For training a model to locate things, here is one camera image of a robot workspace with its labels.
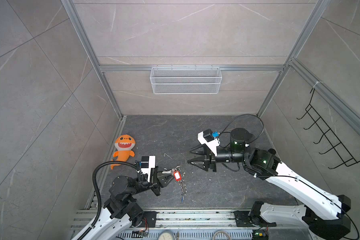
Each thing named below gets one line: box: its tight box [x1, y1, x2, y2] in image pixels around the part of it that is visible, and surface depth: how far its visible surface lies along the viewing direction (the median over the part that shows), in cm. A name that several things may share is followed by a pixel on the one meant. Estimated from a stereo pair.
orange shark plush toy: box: [110, 134, 136, 170], surface depth 95 cm
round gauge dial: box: [157, 230, 174, 240], surface depth 67 cm
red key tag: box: [173, 171, 182, 182], surface depth 53 cm
